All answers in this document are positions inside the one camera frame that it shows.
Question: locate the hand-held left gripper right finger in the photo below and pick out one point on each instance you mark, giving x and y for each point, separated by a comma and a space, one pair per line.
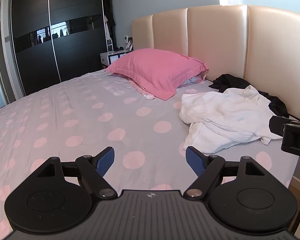
195, 161

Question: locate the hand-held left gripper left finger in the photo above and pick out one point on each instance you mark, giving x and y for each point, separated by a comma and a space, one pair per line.
105, 161

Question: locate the white crinkle shirt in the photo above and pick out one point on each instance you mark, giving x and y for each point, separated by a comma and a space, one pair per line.
227, 115

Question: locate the dark hanging clothes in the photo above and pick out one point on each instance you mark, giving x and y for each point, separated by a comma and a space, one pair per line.
110, 15

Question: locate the white printed pillow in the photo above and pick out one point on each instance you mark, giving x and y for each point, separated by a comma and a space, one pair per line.
192, 80

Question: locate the black garment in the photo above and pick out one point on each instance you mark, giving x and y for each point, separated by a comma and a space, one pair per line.
230, 81

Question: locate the pink pillow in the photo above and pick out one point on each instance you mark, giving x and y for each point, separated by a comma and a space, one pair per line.
152, 70

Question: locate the white nightstand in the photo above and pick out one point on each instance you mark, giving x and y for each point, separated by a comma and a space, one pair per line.
112, 57

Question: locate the small black object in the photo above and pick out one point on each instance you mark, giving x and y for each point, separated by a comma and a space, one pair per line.
120, 48

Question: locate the black sliding wardrobe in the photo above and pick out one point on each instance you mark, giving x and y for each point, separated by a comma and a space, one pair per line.
35, 67

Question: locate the beige padded headboard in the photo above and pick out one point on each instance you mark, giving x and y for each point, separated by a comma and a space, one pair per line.
215, 37

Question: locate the small standing picture frame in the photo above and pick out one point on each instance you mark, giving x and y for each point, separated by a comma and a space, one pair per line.
129, 46

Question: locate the white wall switch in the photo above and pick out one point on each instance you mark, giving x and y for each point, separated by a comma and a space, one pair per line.
125, 38

